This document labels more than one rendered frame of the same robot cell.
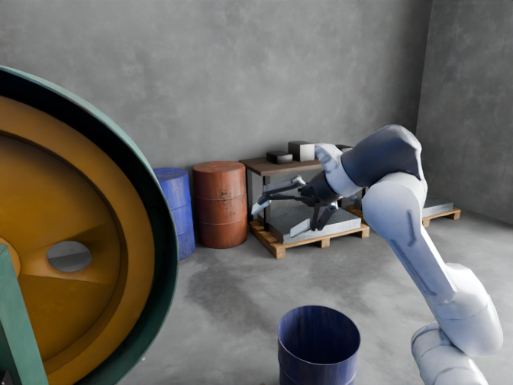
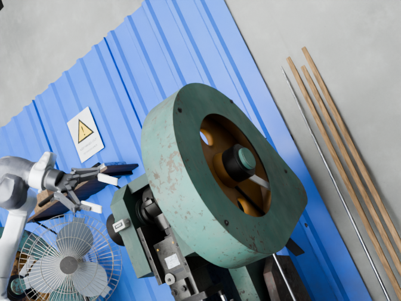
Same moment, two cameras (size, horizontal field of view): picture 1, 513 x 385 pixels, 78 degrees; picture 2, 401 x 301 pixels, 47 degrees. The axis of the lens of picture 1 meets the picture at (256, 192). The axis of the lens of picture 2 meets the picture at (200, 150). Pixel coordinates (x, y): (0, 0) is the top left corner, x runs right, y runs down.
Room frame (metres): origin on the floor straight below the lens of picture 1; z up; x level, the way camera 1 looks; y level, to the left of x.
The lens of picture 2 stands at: (2.16, -0.70, 0.99)
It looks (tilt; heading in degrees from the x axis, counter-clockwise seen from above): 13 degrees up; 142
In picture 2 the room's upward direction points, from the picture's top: 24 degrees counter-clockwise
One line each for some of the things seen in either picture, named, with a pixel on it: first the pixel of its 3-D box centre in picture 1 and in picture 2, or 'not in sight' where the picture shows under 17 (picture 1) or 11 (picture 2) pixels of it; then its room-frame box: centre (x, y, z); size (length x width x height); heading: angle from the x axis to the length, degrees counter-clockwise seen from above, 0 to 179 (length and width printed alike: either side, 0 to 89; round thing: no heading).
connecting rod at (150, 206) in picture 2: not in sight; (166, 217); (0.24, 0.45, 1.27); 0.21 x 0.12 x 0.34; 112
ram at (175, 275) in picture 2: not in sight; (179, 264); (0.25, 0.42, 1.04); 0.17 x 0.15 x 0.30; 112
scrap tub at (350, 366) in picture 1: (316, 367); not in sight; (1.32, -0.29, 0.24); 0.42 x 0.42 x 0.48
